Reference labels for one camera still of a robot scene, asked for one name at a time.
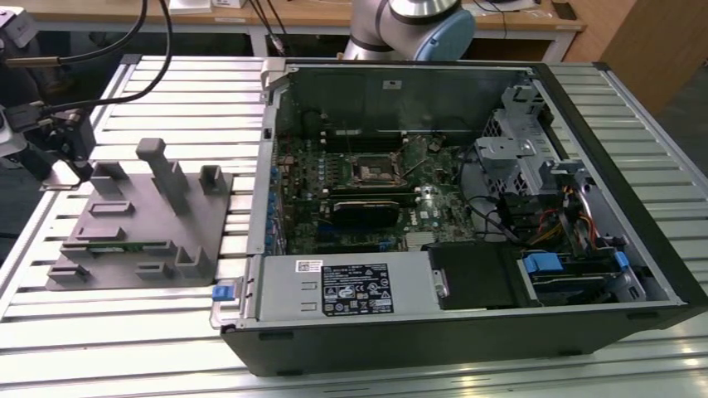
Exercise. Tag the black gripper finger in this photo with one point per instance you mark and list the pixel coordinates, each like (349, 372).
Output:
(77, 137)
(41, 159)

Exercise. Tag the grey parts rack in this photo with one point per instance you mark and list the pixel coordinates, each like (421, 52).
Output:
(144, 248)

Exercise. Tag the black graphics card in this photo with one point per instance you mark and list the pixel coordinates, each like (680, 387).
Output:
(365, 213)

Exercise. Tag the black PC case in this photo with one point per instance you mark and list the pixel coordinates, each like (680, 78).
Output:
(387, 348)

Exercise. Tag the grey metal bracket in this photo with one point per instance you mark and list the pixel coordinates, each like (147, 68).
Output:
(569, 174)

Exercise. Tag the silver metal drive cage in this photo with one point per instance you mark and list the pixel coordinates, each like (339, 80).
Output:
(497, 153)

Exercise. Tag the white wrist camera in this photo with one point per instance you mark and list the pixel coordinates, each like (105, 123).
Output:
(11, 141)

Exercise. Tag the green RAM stick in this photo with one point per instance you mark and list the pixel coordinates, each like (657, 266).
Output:
(124, 247)

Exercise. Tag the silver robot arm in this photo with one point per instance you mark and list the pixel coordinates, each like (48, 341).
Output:
(376, 25)

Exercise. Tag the green motherboard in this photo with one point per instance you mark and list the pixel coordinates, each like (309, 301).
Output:
(443, 215)

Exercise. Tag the thin locking lever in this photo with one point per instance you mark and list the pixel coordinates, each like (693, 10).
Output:
(349, 141)

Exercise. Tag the black plastic drive cover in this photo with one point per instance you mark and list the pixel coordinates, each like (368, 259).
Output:
(476, 273)

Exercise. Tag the wooden desk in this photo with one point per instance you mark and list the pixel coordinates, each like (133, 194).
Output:
(221, 20)

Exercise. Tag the small black desk object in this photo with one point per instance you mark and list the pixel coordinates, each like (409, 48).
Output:
(564, 10)

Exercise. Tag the silver chipset heat sink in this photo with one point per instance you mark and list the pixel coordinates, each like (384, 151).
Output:
(420, 240)

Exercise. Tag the large white box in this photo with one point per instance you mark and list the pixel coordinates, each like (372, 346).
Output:
(191, 6)

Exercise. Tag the silver power supply unit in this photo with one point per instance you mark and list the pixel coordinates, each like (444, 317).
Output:
(287, 290)

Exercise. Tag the small white box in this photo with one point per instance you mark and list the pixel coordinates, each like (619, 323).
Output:
(229, 3)

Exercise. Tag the CPU socket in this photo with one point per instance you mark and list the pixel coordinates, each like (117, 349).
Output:
(376, 170)

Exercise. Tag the wooden cabinet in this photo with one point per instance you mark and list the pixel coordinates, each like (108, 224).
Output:
(652, 49)

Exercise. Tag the blue case latch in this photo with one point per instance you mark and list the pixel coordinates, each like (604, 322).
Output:
(223, 292)

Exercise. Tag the blue drive bay latch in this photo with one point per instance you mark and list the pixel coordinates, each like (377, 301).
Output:
(620, 261)

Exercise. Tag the grey case release latch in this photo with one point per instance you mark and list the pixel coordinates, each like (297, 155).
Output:
(273, 72)

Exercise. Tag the hard disk in blue carrier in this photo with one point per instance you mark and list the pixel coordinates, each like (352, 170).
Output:
(564, 282)

